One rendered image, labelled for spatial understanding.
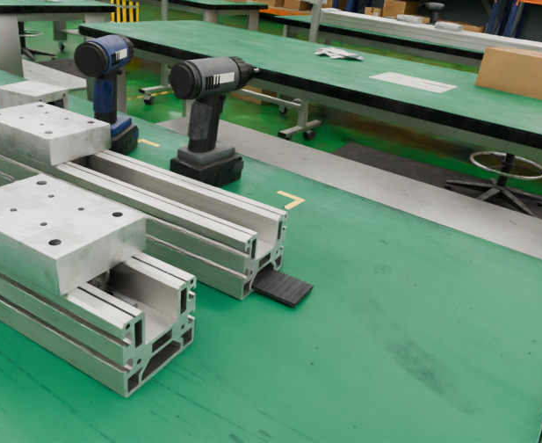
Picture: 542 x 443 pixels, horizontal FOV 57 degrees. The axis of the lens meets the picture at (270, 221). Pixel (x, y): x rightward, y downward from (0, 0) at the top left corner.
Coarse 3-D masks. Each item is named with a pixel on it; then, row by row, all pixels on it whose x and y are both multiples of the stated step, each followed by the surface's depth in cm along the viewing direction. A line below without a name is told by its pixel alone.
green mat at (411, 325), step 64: (256, 192) 90; (320, 192) 93; (320, 256) 72; (384, 256) 74; (448, 256) 76; (512, 256) 78; (256, 320) 58; (320, 320) 59; (384, 320) 60; (448, 320) 62; (512, 320) 63; (0, 384) 46; (64, 384) 47; (192, 384) 48; (256, 384) 49; (320, 384) 50; (384, 384) 51; (448, 384) 52; (512, 384) 53
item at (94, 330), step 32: (0, 288) 51; (32, 288) 48; (96, 288) 46; (128, 288) 52; (160, 288) 49; (0, 320) 53; (32, 320) 50; (64, 320) 47; (96, 320) 44; (128, 320) 43; (160, 320) 49; (192, 320) 52; (64, 352) 49; (96, 352) 47; (128, 352) 44; (160, 352) 51; (128, 384) 47
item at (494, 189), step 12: (24, 36) 507; (24, 48) 526; (516, 156) 305; (492, 168) 282; (504, 168) 289; (540, 168) 291; (456, 180) 311; (492, 180) 315; (504, 180) 293; (492, 192) 291; (504, 192) 292; (516, 192) 297; (516, 204) 285; (540, 204) 302
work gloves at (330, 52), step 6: (42, 0) 328; (48, 0) 327; (54, 0) 327; (60, 0) 330; (324, 48) 243; (330, 48) 249; (330, 54) 239; (336, 54) 238; (342, 54) 237; (348, 54) 235; (354, 54) 236; (360, 60) 237
